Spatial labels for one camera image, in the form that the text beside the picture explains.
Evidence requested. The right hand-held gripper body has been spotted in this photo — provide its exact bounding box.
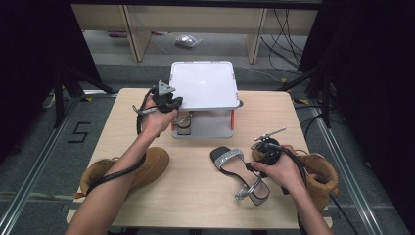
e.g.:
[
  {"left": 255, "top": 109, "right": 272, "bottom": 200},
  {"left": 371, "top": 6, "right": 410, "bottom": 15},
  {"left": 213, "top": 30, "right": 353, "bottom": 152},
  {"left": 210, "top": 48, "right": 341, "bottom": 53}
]
[{"left": 250, "top": 126, "right": 288, "bottom": 166}]

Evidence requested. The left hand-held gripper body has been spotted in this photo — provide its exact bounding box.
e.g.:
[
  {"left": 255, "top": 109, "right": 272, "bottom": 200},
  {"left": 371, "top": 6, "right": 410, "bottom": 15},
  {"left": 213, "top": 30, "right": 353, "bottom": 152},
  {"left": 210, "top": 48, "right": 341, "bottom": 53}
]
[{"left": 151, "top": 79, "right": 184, "bottom": 115}]

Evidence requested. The silver strap heeled sandal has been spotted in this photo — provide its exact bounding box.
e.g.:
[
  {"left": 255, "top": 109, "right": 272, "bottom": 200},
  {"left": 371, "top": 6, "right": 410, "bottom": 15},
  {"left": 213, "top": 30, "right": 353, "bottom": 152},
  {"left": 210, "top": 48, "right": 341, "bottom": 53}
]
[
  {"left": 209, "top": 145, "right": 271, "bottom": 207},
  {"left": 171, "top": 111, "right": 194, "bottom": 136}
]

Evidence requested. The grey two-tier shoe rack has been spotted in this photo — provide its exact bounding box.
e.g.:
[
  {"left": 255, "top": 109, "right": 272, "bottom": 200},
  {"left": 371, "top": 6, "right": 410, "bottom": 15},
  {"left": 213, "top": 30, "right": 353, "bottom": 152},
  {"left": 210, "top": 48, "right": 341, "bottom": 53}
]
[{"left": 169, "top": 60, "right": 244, "bottom": 141}]

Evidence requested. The tan suede boot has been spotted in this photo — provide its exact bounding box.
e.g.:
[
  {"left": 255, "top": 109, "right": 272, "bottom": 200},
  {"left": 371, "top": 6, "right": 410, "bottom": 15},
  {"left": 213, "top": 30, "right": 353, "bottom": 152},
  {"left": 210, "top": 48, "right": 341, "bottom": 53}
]
[
  {"left": 72, "top": 146, "right": 170, "bottom": 200},
  {"left": 253, "top": 148, "right": 341, "bottom": 213}
]

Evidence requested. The person's left hand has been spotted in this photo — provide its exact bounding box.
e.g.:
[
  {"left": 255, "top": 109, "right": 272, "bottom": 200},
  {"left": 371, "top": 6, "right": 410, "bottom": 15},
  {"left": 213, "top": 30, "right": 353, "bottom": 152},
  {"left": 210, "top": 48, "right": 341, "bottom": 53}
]
[{"left": 140, "top": 97, "right": 179, "bottom": 138}]

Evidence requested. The person's right hand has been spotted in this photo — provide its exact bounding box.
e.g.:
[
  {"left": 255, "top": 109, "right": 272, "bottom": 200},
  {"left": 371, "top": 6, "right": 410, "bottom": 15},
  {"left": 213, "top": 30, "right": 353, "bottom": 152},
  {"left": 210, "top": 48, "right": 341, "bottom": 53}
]
[{"left": 251, "top": 145, "right": 307, "bottom": 197}]

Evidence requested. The clear plastic bag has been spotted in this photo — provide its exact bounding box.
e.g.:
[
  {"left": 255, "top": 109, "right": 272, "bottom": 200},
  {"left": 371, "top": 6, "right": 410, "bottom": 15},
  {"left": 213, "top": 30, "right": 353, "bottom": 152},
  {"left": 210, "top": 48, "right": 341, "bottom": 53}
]
[{"left": 174, "top": 33, "right": 204, "bottom": 49}]

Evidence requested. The black metal stand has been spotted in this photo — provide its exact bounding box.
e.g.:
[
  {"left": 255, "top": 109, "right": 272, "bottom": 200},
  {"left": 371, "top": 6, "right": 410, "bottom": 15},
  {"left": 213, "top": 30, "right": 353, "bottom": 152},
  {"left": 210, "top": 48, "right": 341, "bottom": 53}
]
[
  {"left": 53, "top": 65, "right": 116, "bottom": 129},
  {"left": 277, "top": 63, "right": 332, "bottom": 129}
]

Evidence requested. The beige desk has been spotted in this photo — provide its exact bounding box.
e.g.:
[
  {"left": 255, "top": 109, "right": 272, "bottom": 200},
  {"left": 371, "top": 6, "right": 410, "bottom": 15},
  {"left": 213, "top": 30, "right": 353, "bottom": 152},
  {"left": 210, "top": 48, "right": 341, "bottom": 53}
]
[{"left": 70, "top": 3, "right": 319, "bottom": 65}]

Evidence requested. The dark curtain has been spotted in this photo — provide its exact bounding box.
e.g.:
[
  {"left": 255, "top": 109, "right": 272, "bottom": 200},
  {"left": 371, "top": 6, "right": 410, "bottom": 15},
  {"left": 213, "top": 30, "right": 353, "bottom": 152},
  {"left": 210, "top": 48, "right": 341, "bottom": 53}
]
[
  {"left": 0, "top": 0, "right": 102, "bottom": 165},
  {"left": 298, "top": 0, "right": 415, "bottom": 226}
]

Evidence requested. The aluminium floor rail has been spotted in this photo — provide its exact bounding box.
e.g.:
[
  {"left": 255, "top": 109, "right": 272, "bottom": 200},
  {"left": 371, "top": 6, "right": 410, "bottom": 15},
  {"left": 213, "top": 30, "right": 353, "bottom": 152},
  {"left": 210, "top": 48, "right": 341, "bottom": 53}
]
[
  {"left": 306, "top": 97, "right": 386, "bottom": 235},
  {"left": 0, "top": 190, "right": 79, "bottom": 202},
  {"left": 0, "top": 94, "right": 82, "bottom": 235}
]

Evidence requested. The thin white floor cable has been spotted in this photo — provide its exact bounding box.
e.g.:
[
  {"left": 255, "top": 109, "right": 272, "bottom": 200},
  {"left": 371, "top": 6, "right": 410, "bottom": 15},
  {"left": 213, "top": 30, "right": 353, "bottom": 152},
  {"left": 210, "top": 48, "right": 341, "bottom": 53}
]
[{"left": 243, "top": 66, "right": 284, "bottom": 82}]

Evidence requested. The left hand-held gripper cable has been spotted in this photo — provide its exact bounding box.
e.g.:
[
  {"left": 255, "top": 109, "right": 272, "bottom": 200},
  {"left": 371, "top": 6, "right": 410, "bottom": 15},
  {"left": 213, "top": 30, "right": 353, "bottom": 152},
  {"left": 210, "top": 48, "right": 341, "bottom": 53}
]
[{"left": 86, "top": 87, "right": 158, "bottom": 197}]

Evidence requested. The bundle of black floor cables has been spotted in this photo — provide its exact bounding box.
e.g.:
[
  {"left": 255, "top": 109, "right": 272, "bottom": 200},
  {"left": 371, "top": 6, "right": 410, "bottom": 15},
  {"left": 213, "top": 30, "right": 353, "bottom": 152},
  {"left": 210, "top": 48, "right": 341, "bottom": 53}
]
[{"left": 260, "top": 8, "right": 307, "bottom": 71}]

